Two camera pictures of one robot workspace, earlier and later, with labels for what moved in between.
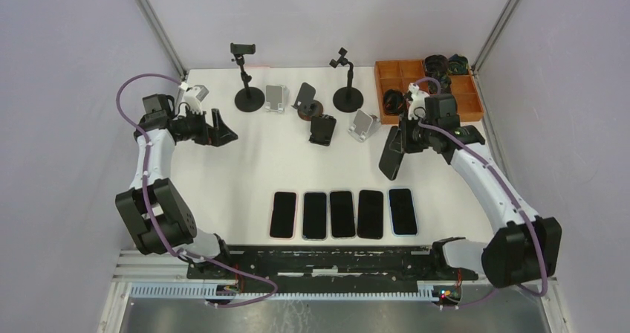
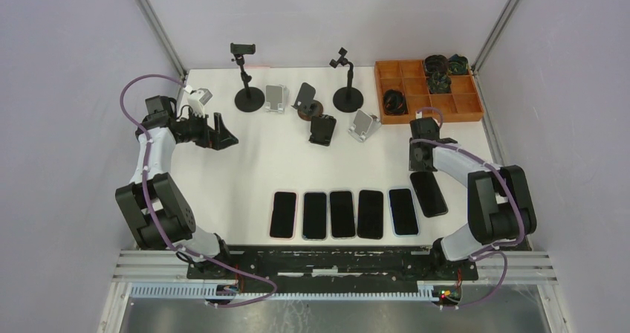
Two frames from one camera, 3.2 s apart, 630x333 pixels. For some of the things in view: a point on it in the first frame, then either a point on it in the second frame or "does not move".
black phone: [403, 217] does not move
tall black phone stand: [249, 99] does not move
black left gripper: [215, 136] does not move
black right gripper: [408, 146] → [414, 163]
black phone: [390, 160] → [429, 193]
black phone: [342, 212] does not move
